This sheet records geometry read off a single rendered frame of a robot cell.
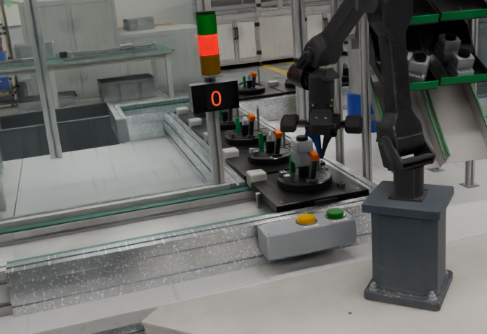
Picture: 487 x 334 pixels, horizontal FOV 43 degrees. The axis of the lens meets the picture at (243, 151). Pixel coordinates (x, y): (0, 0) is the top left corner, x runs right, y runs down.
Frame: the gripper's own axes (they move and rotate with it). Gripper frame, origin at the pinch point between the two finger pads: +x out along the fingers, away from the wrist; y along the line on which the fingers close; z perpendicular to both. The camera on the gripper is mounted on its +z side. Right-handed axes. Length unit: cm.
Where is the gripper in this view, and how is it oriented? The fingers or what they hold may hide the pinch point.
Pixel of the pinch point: (321, 144)
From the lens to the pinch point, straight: 146.6
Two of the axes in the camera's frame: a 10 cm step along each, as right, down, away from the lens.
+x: 0.5, 9.2, 3.8
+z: -2.0, 3.9, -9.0
